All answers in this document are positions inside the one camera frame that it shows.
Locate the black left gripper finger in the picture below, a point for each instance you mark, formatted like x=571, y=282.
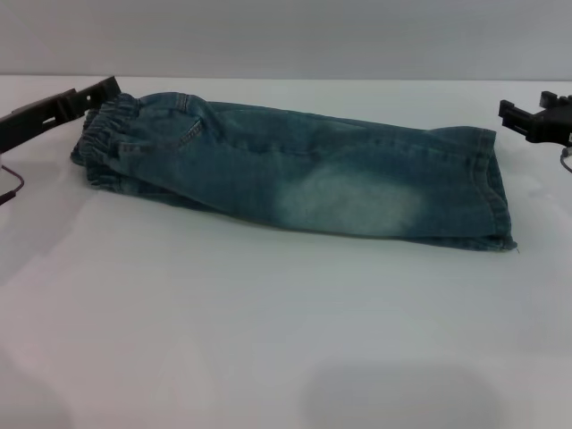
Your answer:
x=67, y=105

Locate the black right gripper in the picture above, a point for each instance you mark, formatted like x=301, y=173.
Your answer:
x=552, y=127

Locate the blue denim shorts basketball print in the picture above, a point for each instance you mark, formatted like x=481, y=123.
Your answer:
x=290, y=179

